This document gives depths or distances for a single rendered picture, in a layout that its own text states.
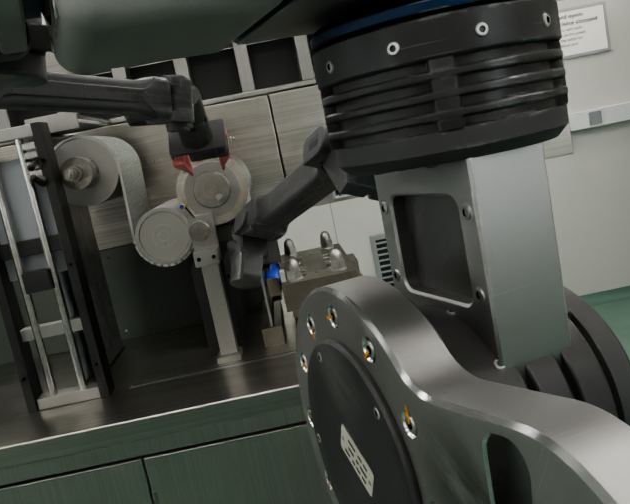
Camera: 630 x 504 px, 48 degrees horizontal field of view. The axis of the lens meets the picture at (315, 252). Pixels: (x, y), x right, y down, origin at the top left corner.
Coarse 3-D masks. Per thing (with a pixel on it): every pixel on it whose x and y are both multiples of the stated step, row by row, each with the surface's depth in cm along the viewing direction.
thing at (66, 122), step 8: (64, 112) 141; (72, 112) 141; (24, 120) 141; (32, 120) 141; (40, 120) 141; (48, 120) 141; (56, 120) 141; (64, 120) 141; (72, 120) 141; (80, 120) 149; (88, 120) 155; (96, 120) 161; (104, 120) 169; (56, 128) 142; (64, 128) 142; (72, 128) 142; (80, 128) 162; (88, 128) 167
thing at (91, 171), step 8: (72, 160) 140; (80, 160) 140; (88, 160) 143; (64, 168) 140; (88, 168) 141; (96, 168) 145; (88, 176) 141; (96, 176) 144; (64, 184) 141; (72, 184) 141; (80, 184) 141; (88, 184) 141
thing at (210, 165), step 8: (200, 168) 146; (208, 168) 146; (216, 168) 146; (192, 176) 146; (232, 176) 147; (184, 184) 147; (192, 184) 147; (232, 184) 147; (184, 192) 147; (192, 192) 147; (232, 192) 147; (192, 200) 147; (232, 200) 148; (192, 208) 147; (200, 208) 148; (208, 208) 148; (216, 208) 148; (224, 208) 148; (232, 208) 148; (216, 216) 148
